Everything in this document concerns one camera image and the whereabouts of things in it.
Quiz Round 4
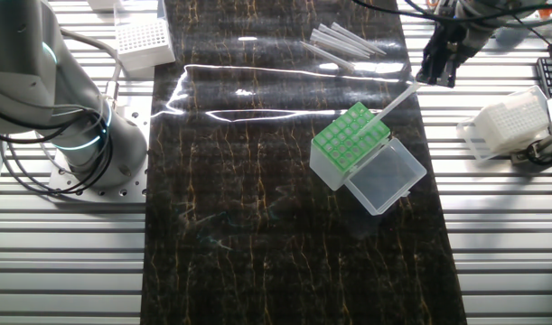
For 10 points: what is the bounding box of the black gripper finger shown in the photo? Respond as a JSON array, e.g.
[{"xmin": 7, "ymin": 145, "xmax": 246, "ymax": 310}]
[
  {"xmin": 437, "ymin": 61, "xmax": 458, "ymax": 89},
  {"xmin": 416, "ymin": 56, "xmax": 439, "ymax": 86}
]

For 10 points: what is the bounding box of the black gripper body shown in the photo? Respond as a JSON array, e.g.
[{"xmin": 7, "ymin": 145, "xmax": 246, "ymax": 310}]
[{"xmin": 423, "ymin": 23, "xmax": 479, "ymax": 69}]

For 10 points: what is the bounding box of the clear large pipette tip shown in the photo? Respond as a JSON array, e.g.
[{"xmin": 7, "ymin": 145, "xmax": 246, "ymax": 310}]
[
  {"xmin": 318, "ymin": 25, "xmax": 378, "ymax": 55},
  {"xmin": 299, "ymin": 40, "xmax": 357, "ymax": 72},
  {"xmin": 308, "ymin": 35, "xmax": 370, "ymax": 60},
  {"xmin": 329, "ymin": 21, "xmax": 388, "ymax": 56},
  {"xmin": 312, "ymin": 30, "xmax": 373, "ymax": 59},
  {"xmin": 354, "ymin": 80, "xmax": 422, "ymax": 139}
]

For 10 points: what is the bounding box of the green pipette tip holder box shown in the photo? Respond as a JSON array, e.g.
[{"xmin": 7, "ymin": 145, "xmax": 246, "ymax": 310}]
[{"xmin": 309, "ymin": 101, "xmax": 428, "ymax": 217}]

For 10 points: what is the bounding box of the white tip rack tilted box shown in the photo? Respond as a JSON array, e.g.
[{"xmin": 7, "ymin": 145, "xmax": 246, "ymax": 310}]
[{"xmin": 454, "ymin": 84, "xmax": 552, "ymax": 163}]

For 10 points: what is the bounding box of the white tip rack clear lid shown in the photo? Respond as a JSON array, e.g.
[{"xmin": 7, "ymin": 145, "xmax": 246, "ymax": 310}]
[{"xmin": 113, "ymin": 0, "xmax": 177, "ymax": 73}]

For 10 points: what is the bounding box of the black keyboard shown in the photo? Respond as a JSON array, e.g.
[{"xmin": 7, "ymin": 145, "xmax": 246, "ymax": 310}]
[{"xmin": 535, "ymin": 56, "xmax": 552, "ymax": 99}]

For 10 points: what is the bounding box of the black marble pattern mat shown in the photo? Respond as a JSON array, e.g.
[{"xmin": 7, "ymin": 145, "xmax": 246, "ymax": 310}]
[{"xmin": 139, "ymin": 0, "xmax": 469, "ymax": 325}]

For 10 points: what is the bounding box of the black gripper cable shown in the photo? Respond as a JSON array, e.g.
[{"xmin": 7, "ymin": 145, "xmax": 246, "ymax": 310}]
[
  {"xmin": 351, "ymin": 0, "xmax": 439, "ymax": 22},
  {"xmin": 404, "ymin": 0, "xmax": 552, "ymax": 26}
]

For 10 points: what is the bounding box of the black camera cable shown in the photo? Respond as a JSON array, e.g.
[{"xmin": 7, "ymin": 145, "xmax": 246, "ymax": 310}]
[{"xmin": 525, "ymin": 139, "xmax": 552, "ymax": 190}]

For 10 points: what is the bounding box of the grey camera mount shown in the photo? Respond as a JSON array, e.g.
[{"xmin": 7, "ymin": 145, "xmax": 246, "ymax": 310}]
[{"xmin": 510, "ymin": 134, "xmax": 552, "ymax": 167}]

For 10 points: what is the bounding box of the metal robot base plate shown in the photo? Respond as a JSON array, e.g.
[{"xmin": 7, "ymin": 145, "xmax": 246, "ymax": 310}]
[{"xmin": 47, "ymin": 96, "xmax": 154, "ymax": 204}]

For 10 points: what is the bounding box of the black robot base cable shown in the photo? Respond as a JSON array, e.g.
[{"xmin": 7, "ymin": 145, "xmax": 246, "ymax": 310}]
[{"xmin": 0, "ymin": 111, "xmax": 115, "ymax": 197}]

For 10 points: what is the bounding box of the grey conduit hose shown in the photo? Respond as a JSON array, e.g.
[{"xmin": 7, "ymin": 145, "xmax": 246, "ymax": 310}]
[{"xmin": 61, "ymin": 28, "xmax": 124, "ymax": 109}]

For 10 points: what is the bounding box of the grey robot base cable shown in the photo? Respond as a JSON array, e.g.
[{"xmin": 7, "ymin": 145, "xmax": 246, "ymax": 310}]
[{"xmin": 0, "ymin": 135, "xmax": 109, "ymax": 199}]

